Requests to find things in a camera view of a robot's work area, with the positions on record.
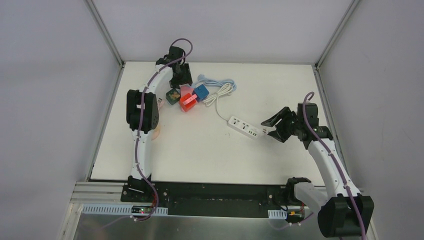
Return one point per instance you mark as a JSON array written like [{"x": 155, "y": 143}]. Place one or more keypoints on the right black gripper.
[{"x": 285, "y": 124}]

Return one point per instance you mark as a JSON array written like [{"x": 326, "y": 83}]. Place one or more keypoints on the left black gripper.
[{"x": 182, "y": 77}]

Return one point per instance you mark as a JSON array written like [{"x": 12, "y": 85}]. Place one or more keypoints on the pink triangular power strip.
[{"x": 186, "y": 89}]

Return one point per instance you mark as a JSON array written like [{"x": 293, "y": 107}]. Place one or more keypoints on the white plug adapter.
[{"x": 264, "y": 132}]

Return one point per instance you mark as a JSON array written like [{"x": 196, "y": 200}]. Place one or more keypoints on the blue cube socket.
[{"x": 201, "y": 92}]

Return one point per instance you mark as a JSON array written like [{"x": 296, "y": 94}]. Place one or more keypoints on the white power strip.
[{"x": 244, "y": 128}]

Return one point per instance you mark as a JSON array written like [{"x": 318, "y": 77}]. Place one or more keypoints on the red cube socket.
[{"x": 188, "y": 101}]

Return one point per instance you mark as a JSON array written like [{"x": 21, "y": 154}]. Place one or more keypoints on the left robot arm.
[{"x": 142, "y": 113}]

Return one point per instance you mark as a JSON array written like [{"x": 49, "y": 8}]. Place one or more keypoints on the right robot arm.
[{"x": 343, "y": 211}]

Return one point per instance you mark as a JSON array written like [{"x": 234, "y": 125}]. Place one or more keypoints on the green cube socket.
[{"x": 173, "y": 96}]

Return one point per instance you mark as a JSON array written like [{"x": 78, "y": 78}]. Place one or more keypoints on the pink round socket base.
[{"x": 156, "y": 133}]

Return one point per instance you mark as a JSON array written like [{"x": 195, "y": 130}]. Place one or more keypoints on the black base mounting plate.
[{"x": 216, "y": 199}]

